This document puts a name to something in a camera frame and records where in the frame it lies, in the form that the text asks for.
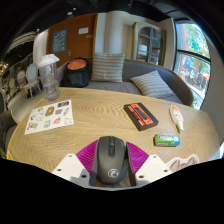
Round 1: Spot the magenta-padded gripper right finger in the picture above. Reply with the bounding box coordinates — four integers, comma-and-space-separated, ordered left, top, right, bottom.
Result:
125, 141, 173, 188

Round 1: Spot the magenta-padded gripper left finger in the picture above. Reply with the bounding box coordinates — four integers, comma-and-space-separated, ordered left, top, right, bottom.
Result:
51, 139, 99, 188

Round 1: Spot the black computer mouse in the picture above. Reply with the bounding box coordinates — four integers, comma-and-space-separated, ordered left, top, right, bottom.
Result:
90, 135, 130, 186

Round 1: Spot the small green pack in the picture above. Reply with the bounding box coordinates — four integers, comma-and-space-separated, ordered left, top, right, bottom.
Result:
153, 133, 181, 148

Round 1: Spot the black and orange case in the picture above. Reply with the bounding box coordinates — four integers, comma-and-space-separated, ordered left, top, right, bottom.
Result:
123, 102, 160, 132

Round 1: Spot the white sticker sheet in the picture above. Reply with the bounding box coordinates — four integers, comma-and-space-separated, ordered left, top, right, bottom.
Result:
24, 99, 75, 136

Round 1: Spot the small white tube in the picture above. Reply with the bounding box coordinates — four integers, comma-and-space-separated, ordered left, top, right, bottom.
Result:
169, 104, 185, 134

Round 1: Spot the grey tufted chair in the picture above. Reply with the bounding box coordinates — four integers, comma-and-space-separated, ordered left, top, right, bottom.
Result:
0, 109, 19, 158

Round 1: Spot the flat-lying striped cushion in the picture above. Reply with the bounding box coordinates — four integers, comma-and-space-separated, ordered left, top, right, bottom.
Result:
130, 69, 174, 99

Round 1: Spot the clear shaker bottle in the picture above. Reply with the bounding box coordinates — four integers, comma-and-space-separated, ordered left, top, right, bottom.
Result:
37, 53, 61, 102

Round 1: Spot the black and orange backpack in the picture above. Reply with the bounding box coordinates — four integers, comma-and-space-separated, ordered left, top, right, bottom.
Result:
60, 57, 91, 89

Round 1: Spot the group of white chairs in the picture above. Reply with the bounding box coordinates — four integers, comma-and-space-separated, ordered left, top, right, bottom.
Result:
6, 63, 43, 99

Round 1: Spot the grey curved sofa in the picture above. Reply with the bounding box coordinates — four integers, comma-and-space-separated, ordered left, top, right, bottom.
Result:
56, 58, 195, 107

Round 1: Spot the square striped cushion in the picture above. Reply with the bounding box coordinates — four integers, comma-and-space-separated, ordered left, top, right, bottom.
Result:
90, 52, 126, 83

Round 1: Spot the large black-framed window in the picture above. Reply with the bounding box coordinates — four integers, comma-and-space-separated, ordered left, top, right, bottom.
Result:
173, 20, 212, 110

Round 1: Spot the brown wooden door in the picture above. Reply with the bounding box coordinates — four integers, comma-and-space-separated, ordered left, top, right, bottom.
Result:
46, 13, 98, 68

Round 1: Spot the glass-door cabinet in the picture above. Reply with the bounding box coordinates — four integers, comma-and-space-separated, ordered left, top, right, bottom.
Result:
131, 19, 167, 66

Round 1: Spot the blue wall poster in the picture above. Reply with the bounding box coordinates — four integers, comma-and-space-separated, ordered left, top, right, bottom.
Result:
51, 28, 68, 54

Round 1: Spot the small white wall sign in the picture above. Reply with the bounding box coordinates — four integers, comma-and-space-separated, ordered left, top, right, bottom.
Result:
78, 26, 90, 35

